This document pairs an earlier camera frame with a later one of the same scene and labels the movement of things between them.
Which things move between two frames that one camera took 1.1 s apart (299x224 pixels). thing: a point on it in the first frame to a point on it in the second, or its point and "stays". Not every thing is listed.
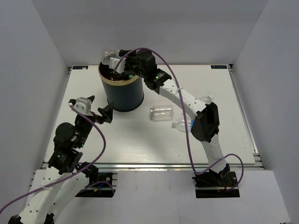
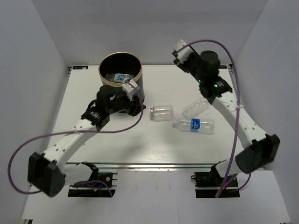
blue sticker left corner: [80, 67] stays
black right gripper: [132, 56] to [194, 54]
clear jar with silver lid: [161, 113] stays
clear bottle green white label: [108, 53] to [118, 77]
